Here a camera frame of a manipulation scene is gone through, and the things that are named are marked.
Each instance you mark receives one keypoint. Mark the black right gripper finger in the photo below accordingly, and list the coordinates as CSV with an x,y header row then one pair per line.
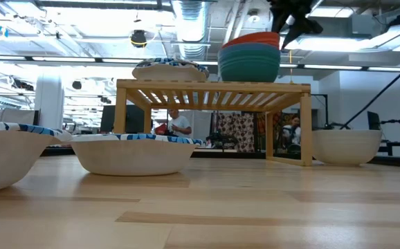
x,y
304,29
279,20

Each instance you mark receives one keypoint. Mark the orange plastic bowl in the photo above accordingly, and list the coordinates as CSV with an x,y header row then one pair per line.
x,y
255,38

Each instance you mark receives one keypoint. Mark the blue patterned paper bowl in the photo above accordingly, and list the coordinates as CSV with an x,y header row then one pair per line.
x,y
169,73
2,159
132,159

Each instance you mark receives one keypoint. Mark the white ceramic bowl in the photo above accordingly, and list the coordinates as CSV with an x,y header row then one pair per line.
x,y
345,148

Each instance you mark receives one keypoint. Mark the wooden slatted shelf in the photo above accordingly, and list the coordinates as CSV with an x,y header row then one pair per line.
x,y
214,86

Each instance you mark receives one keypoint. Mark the teal plastic bowl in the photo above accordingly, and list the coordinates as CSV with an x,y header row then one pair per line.
x,y
250,58
250,74
250,48

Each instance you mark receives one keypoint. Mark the thin black rod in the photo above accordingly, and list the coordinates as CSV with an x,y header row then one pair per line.
x,y
380,92

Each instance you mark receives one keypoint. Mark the person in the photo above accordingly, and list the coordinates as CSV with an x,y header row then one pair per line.
x,y
181,126
291,133

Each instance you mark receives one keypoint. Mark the brown patterned hanging cloth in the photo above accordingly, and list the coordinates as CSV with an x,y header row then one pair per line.
x,y
238,129

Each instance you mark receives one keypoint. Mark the red bag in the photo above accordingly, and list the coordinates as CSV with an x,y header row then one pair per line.
x,y
161,129

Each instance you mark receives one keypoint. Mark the black monitor screen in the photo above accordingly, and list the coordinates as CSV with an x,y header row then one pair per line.
x,y
134,119

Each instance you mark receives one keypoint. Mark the white round pillar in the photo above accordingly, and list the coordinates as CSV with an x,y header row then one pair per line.
x,y
49,100

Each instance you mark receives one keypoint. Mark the white partition panel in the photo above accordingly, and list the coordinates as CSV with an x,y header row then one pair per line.
x,y
9,115

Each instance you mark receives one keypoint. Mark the silver round ceiling duct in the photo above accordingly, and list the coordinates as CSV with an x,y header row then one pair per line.
x,y
191,20

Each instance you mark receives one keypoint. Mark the black ceiling dome camera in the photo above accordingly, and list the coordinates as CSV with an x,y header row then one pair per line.
x,y
138,36

